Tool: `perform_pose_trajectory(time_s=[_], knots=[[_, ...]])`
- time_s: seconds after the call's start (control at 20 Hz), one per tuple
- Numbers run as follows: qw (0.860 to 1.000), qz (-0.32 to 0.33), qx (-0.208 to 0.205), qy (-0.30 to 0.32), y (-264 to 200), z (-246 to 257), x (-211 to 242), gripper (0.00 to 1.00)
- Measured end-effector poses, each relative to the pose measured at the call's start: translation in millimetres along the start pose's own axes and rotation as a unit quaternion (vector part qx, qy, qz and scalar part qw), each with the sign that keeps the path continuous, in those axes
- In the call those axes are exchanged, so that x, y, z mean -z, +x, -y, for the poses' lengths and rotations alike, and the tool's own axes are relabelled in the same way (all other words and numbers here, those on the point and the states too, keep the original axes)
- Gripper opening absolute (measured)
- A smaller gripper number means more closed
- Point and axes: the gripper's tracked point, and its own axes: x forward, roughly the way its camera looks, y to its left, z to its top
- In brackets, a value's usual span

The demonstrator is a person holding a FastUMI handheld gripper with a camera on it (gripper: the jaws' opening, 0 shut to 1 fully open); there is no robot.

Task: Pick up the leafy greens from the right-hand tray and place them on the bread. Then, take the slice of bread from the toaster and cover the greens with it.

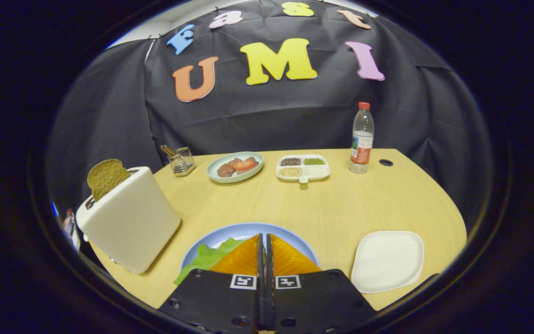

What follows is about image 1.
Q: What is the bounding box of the white square plate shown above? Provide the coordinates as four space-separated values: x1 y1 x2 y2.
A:
350 231 425 294

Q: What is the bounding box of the pale green plate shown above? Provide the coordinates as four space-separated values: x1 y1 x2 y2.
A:
206 151 264 184

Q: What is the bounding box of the white divided tray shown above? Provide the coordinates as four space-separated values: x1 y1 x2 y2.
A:
276 154 331 184

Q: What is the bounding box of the blue plate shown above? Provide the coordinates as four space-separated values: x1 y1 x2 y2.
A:
180 223 319 279

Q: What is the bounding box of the clear plastic water bottle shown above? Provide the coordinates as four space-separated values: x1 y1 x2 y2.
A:
349 102 375 174

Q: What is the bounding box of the red tomato slice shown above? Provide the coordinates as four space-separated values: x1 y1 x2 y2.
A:
235 157 259 173

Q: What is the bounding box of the white toaster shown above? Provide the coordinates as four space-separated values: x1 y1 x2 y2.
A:
76 166 182 274

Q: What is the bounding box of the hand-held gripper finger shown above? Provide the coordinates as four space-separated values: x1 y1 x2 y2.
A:
158 233 267 334
266 233 378 334

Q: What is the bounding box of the green lettuce leaf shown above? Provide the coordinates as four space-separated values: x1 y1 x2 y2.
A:
174 238 248 286

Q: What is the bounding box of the black backdrop cloth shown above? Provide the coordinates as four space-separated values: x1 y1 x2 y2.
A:
47 0 492 223

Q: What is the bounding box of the brown toast slice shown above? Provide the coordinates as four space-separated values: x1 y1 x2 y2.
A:
87 159 131 202

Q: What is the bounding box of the wire mesh utensil holder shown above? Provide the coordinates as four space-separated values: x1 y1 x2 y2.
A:
160 145 197 177

